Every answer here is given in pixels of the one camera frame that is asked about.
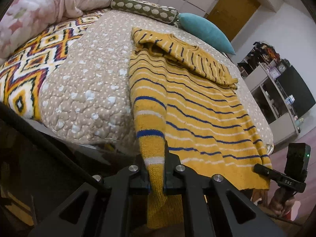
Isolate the olive patterned bolster pillow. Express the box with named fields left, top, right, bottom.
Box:
left=110, top=0, right=179, bottom=24

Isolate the person's right hand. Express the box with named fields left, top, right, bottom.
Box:
left=268, top=187, right=295, bottom=220

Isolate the pink floral fleece blanket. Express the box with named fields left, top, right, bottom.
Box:
left=1, top=0, right=111, bottom=61

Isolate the white shelf unit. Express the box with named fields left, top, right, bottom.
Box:
left=237, top=55, right=300, bottom=145

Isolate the beige dotted quilted bedspread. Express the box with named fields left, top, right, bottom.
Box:
left=39, top=9, right=275, bottom=154

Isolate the colourful diamond pattern blanket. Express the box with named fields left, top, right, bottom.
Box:
left=1, top=9, right=107, bottom=121

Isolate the black television screen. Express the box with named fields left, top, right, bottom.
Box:
left=276, top=66, right=315, bottom=118

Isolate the teal cushion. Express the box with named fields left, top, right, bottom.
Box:
left=178, top=13, right=235, bottom=55

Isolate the yellow wooden door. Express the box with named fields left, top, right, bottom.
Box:
left=206, top=0, right=260, bottom=41

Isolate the yellow striped knit sweater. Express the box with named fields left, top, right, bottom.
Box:
left=129, top=27, right=271, bottom=229

